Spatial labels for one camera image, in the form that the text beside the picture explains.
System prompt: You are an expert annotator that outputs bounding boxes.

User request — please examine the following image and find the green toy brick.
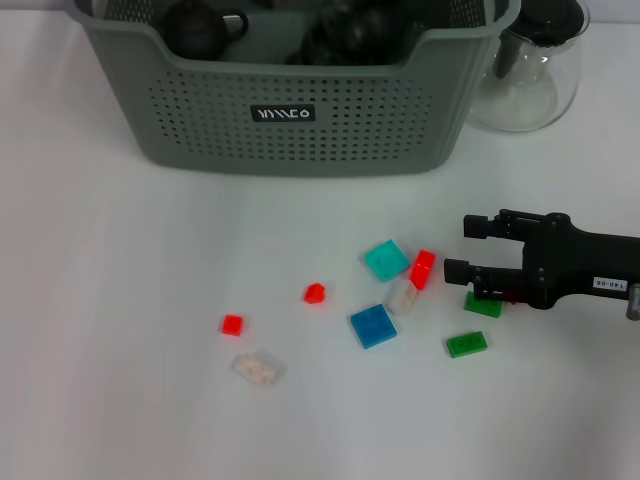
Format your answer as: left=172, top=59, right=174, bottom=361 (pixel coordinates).
left=446, top=329, right=489, bottom=360
left=462, top=289, right=504, bottom=319

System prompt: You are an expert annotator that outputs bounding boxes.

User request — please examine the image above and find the glass carafe black lid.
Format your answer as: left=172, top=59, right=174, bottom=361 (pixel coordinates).
left=464, top=0, right=591, bottom=134

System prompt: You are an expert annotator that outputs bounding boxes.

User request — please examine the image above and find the translucent white toy brick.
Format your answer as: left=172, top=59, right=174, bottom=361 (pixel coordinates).
left=230, top=350, right=287, bottom=387
left=383, top=278, right=419, bottom=317

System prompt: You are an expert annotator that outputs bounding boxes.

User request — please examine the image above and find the teal square toy brick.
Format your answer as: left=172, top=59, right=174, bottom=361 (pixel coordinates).
left=363, top=238, right=412, bottom=285

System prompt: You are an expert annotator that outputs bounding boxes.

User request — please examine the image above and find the orange-red long toy brick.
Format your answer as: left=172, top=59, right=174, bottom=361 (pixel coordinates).
left=409, top=248, right=437, bottom=291

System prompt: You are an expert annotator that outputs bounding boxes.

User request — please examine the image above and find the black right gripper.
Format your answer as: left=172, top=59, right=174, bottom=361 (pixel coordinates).
left=442, top=208, right=640, bottom=311

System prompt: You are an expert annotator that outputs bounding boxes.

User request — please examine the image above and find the grey-green perforated storage bin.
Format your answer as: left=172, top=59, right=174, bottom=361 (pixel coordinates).
left=74, top=0, right=524, bottom=179

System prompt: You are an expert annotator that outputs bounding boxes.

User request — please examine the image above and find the black clay teapot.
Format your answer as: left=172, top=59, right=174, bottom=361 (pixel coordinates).
left=158, top=0, right=250, bottom=60

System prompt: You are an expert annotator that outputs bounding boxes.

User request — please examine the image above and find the blue square toy brick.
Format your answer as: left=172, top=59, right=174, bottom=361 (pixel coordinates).
left=349, top=303, right=400, bottom=350

